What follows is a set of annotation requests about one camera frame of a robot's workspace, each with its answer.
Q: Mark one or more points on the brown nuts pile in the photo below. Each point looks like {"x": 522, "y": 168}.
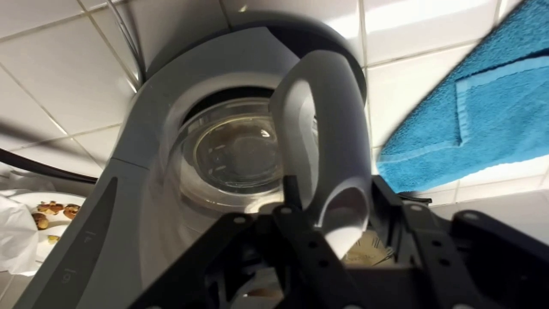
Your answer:
{"x": 54, "y": 210}

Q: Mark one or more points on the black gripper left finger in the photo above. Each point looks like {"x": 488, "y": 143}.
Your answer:
{"x": 309, "y": 251}

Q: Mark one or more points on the crumpled white paper napkin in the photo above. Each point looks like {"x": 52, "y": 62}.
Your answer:
{"x": 14, "y": 234}

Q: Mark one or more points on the white drip coffee maker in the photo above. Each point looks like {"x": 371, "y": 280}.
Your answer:
{"x": 148, "y": 126}

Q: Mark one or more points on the black plastic serving spoon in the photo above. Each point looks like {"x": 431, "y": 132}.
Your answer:
{"x": 45, "y": 165}

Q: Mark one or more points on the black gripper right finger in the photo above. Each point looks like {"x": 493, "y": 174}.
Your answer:
{"x": 435, "y": 263}

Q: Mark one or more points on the blue terry towel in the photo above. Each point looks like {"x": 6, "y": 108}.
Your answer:
{"x": 486, "y": 113}

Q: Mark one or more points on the white round plate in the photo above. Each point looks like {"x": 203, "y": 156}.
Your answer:
{"x": 62, "y": 199}

